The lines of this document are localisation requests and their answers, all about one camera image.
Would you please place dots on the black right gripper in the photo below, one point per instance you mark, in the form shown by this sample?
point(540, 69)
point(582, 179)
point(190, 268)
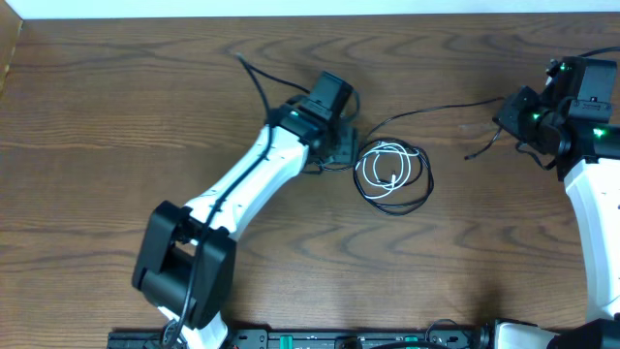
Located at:
point(510, 114)

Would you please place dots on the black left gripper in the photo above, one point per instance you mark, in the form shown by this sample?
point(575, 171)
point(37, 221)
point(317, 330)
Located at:
point(350, 154)

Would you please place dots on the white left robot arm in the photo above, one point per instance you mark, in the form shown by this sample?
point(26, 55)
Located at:
point(186, 259)

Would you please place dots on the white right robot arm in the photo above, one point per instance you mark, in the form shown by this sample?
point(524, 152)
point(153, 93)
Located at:
point(569, 121)

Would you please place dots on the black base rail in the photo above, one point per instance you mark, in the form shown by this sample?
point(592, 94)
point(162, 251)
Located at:
point(445, 336)

